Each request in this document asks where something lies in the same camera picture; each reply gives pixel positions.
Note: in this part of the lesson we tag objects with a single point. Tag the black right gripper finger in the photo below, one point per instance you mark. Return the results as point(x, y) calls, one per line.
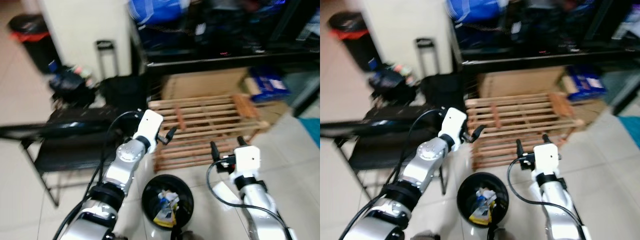
point(547, 139)
point(242, 142)
point(215, 151)
point(520, 148)

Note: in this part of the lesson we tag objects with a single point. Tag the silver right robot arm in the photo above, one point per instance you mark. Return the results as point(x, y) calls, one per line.
point(555, 195)
point(257, 200)

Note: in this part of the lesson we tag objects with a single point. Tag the small round black rubbish bin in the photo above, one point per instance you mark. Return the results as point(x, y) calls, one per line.
point(185, 200)
point(467, 200)

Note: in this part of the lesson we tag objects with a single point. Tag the yellow white trash wrapper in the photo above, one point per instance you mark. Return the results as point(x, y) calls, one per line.
point(482, 212)
point(167, 215)

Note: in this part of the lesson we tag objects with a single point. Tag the wooden slat pallet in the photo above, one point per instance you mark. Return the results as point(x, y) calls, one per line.
point(245, 105)
point(562, 104)

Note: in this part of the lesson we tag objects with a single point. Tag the brown cardboard box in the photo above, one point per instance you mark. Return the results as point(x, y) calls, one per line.
point(520, 82)
point(200, 85)

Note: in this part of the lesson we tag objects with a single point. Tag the blue printed box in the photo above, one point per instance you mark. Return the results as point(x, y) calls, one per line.
point(585, 82)
point(267, 85)

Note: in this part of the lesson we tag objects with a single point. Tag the teal floor mat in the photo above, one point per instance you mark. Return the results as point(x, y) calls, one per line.
point(310, 132)
point(630, 131)

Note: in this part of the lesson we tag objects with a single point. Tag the black storage shelf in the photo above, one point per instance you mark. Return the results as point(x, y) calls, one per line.
point(545, 55)
point(225, 57)

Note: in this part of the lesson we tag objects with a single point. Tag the black bag with clutter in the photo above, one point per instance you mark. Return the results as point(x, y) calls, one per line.
point(390, 82)
point(70, 87)

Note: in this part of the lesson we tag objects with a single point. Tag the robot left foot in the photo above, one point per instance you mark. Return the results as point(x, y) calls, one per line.
point(427, 235)

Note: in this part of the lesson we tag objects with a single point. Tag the blue bag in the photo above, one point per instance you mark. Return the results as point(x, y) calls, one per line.
point(475, 9)
point(155, 10)

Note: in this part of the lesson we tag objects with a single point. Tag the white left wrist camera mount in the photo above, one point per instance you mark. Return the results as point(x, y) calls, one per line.
point(149, 125)
point(452, 125)

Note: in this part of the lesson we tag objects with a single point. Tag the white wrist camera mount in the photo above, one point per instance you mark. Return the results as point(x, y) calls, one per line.
point(452, 125)
point(247, 160)
point(546, 157)
point(149, 125)

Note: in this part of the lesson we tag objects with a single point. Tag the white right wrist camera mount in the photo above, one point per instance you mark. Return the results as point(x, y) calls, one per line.
point(247, 160)
point(546, 157)

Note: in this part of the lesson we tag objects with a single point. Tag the black metal frame chair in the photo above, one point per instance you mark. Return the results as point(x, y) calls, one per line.
point(385, 125)
point(75, 122)

